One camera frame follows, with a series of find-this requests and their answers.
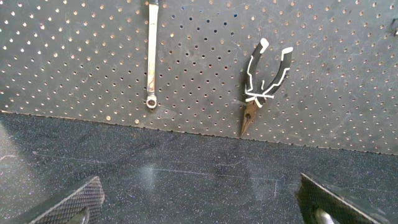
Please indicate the black pegboard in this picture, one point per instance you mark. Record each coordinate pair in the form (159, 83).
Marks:
(77, 62)

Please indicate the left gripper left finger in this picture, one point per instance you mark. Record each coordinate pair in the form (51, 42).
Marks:
(74, 202)

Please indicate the wrench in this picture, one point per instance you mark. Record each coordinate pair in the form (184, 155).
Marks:
(152, 46)

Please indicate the black and white pliers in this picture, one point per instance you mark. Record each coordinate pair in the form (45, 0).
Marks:
(253, 65)

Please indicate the metal hook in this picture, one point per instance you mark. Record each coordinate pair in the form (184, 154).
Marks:
(268, 96)

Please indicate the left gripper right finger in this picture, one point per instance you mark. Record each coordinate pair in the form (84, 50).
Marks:
(323, 202)

